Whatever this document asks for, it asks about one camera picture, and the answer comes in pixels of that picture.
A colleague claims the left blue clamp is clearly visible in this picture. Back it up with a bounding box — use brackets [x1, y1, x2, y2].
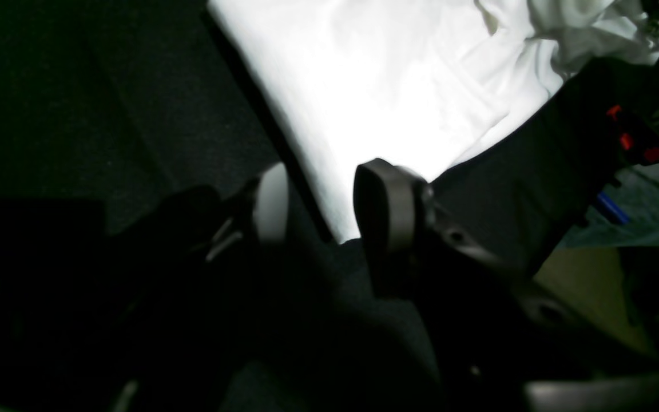
[593, 191, 630, 226]

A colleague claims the left orange black clamp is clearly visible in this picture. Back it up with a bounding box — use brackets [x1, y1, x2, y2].
[606, 105, 659, 167]

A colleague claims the black table cloth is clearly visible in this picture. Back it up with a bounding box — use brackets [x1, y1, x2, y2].
[0, 0, 659, 412]

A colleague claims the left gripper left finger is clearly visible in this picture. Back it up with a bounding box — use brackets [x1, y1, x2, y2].
[0, 163, 289, 411]

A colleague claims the white printed t-shirt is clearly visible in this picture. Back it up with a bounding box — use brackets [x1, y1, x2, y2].
[207, 1, 659, 244]

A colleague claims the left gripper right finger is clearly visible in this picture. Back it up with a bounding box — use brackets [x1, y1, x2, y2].
[354, 159, 659, 411]

